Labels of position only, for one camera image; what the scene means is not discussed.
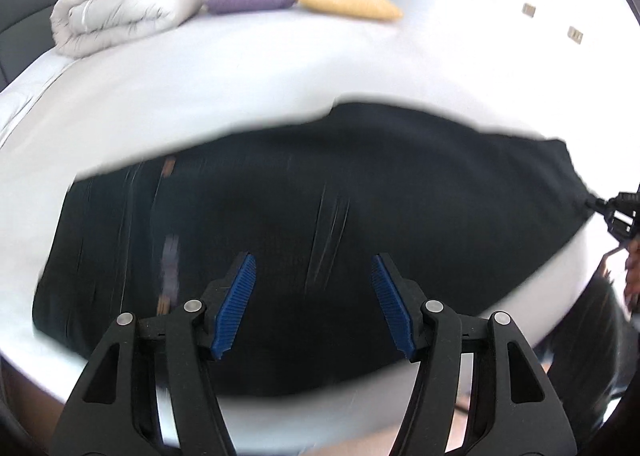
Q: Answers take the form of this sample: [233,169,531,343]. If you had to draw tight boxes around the dark cloth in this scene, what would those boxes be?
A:
[542,281,632,439]

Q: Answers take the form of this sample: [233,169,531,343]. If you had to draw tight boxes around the dark grey padded headboard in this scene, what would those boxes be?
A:
[0,0,86,92]

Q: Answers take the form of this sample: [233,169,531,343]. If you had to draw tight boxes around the person's right hand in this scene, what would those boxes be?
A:
[622,236,640,309]

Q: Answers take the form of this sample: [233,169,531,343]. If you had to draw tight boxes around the bed with white sheet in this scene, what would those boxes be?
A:
[0,1,640,452]

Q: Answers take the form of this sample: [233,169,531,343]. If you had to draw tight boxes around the yellow pillow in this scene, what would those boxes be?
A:
[292,0,404,21]

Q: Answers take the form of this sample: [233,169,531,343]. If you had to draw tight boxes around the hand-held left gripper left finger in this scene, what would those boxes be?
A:
[50,251,258,456]

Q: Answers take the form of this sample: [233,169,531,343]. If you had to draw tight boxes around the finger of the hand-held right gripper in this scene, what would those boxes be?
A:
[602,210,640,241]
[589,191,640,217]

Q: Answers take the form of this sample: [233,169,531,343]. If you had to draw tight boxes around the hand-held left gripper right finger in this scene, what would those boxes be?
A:
[370,253,581,456]

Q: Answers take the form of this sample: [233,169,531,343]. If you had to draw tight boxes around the black denim pants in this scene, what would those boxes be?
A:
[32,101,601,397]

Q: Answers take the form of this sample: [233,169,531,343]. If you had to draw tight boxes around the folded beige duvet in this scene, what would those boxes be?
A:
[50,0,213,59]

